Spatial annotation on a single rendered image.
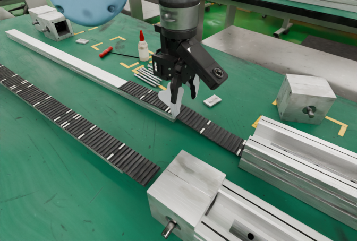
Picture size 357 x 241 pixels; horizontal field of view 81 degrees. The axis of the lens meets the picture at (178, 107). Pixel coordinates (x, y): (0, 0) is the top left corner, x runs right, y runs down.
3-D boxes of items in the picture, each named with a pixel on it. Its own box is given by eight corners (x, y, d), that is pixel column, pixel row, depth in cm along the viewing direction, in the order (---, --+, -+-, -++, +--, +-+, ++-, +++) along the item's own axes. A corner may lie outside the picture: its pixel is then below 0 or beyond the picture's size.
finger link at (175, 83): (177, 98, 51) (184, 63, 47) (183, 101, 50) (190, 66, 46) (165, 103, 47) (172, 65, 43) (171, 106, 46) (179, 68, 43)
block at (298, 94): (281, 126, 56) (295, 99, 50) (275, 100, 65) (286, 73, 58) (322, 131, 55) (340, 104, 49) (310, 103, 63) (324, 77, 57)
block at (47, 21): (40, 38, 98) (31, 17, 92) (62, 30, 105) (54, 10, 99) (52, 43, 94) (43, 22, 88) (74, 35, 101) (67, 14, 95)
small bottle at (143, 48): (150, 58, 84) (147, 28, 76) (146, 62, 82) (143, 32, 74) (142, 56, 85) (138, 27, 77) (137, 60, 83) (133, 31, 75)
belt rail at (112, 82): (8, 37, 99) (5, 31, 97) (17, 35, 101) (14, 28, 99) (173, 122, 57) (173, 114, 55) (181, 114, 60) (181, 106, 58)
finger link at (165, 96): (160, 109, 54) (166, 75, 51) (178, 119, 52) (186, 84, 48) (152, 113, 52) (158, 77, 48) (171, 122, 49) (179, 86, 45)
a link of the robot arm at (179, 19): (207, 0, 39) (183, 12, 34) (205, 25, 42) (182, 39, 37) (175, -6, 43) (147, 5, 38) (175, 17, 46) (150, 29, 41)
